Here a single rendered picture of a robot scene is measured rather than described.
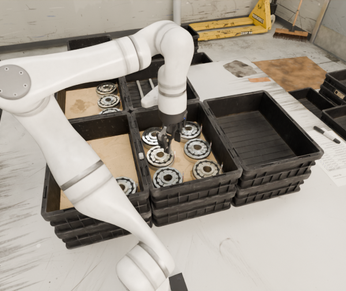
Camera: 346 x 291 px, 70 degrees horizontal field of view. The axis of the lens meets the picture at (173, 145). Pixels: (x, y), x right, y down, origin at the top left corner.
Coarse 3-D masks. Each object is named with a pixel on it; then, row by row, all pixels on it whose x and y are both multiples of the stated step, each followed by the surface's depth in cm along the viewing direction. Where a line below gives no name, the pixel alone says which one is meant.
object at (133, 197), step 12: (84, 120) 95; (96, 120) 96; (132, 132) 90; (48, 168) 78; (48, 180) 75; (144, 180) 75; (48, 192) 73; (144, 192) 72; (48, 216) 67; (60, 216) 68; (72, 216) 69
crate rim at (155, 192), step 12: (156, 108) 100; (204, 108) 100; (132, 120) 95; (216, 132) 90; (144, 156) 82; (144, 168) 78; (240, 168) 78; (192, 180) 75; (204, 180) 75; (216, 180) 76; (156, 192) 72; (168, 192) 74
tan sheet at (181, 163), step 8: (176, 144) 100; (184, 144) 100; (176, 152) 97; (176, 160) 94; (184, 160) 94; (176, 168) 91; (184, 168) 91; (192, 168) 91; (152, 176) 89; (184, 176) 89
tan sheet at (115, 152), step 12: (96, 144) 100; (108, 144) 100; (120, 144) 100; (108, 156) 95; (120, 156) 95; (132, 156) 95; (108, 168) 91; (120, 168) 91; (132, 168) 91; (60, 204) 81; (72, 204) 81
